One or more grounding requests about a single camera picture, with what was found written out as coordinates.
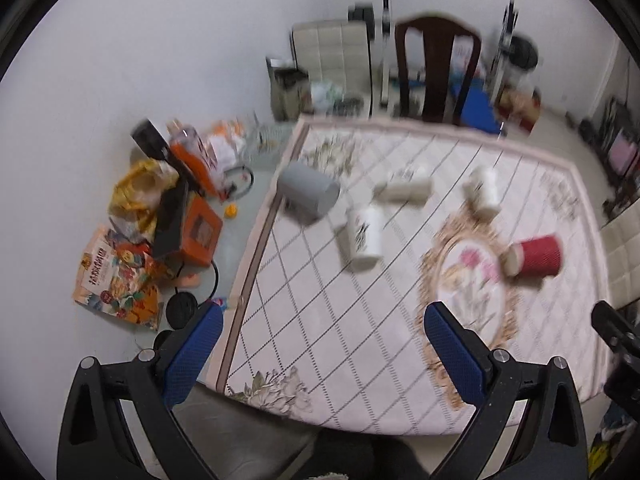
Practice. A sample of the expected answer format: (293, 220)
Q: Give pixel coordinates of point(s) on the black round cap with cable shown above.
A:
(180, 308)

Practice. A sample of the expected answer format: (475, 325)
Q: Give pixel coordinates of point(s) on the small white calligraphy paper cup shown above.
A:
(482, 193)

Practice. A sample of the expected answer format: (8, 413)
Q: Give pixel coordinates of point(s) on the beige padded chair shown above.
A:
(336, 57)

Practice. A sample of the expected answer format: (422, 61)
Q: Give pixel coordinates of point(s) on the colourful snack bag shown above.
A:
(121, 279)

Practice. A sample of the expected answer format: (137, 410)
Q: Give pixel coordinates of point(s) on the white paper cup with barcode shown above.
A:
(411, 184)

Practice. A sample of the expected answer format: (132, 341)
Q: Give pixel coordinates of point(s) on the white paper cup with calligraphy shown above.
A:
(364, 235)

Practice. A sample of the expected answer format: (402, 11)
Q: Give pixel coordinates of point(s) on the open cardboard box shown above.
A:
(290, 92)

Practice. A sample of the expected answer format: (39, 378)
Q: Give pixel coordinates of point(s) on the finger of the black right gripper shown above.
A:
(622, 385)

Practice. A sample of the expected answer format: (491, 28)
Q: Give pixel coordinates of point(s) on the floral patterned table mat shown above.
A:
(320, 340)

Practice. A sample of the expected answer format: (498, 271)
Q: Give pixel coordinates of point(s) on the orange gift box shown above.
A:
(199, 230)

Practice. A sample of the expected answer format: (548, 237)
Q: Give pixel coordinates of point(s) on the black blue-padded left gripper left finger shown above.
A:
(95, 441)

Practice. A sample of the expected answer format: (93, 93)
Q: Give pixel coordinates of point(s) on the yellow plastic bag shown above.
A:
(136, 198)

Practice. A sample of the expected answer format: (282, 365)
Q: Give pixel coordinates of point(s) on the red white snack package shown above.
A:
(198, 155)

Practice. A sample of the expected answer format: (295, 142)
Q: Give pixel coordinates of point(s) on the clear glass tray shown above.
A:
(266, 139)

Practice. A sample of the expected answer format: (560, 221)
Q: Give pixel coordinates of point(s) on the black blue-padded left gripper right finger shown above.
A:
(550, 442)

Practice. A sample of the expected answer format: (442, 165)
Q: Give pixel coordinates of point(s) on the yellow bottle cap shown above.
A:
(231, 211)

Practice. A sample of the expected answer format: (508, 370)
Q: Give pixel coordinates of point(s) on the grey ribbed plastic mug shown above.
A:
(308, 189)

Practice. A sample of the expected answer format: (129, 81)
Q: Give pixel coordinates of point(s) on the dark wooden chair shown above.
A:
(438, 34)

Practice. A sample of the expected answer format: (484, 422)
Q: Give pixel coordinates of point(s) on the red corrugated paper cup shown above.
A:
(538, 257)

